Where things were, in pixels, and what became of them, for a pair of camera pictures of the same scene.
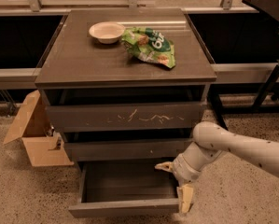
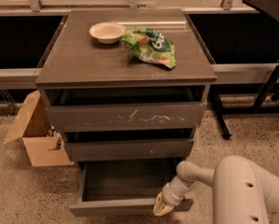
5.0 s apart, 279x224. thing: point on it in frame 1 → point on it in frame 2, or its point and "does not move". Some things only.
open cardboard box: [42, 145] does not move
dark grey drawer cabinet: [125, 86] does not move
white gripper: [181, 171] → [170, 194]
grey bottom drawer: [124, 188] does not move
